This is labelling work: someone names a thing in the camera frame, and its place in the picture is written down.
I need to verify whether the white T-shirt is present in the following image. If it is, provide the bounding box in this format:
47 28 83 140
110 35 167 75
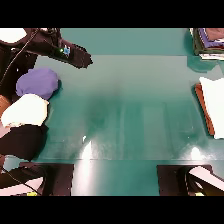
198 76 224 140

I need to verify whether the purple garment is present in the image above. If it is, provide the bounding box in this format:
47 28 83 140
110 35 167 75
197 28 224 50
15 67 61 101

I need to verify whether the cream garment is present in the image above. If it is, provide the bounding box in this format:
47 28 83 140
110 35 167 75
0 93 51 129

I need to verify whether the brown garment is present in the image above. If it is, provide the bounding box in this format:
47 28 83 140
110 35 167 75
0 94 13 118
194 82 216 137

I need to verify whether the black garment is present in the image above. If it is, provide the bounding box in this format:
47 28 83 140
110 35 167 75
0 124 50 162

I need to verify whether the dark green garment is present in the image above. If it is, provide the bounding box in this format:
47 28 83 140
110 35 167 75
192 29 224 57

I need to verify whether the maroon garment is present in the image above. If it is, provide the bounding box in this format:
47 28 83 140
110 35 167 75
203 27 224 43

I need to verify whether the black cable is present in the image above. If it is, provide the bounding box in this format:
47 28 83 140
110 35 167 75
0 165 48 197

